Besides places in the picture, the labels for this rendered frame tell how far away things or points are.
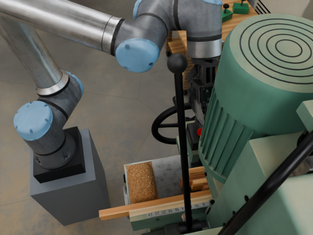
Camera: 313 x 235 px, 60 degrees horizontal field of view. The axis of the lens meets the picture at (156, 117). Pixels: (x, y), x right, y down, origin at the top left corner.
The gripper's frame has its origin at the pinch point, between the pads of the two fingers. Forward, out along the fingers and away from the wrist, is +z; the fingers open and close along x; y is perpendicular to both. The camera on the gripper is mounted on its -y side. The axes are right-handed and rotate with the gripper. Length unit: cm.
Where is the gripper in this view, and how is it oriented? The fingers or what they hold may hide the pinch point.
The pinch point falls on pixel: (203, 120)
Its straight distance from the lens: 83.7
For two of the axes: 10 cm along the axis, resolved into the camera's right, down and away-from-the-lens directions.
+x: 9.8, -1.5, 1.1
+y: 1.6, 4.1, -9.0
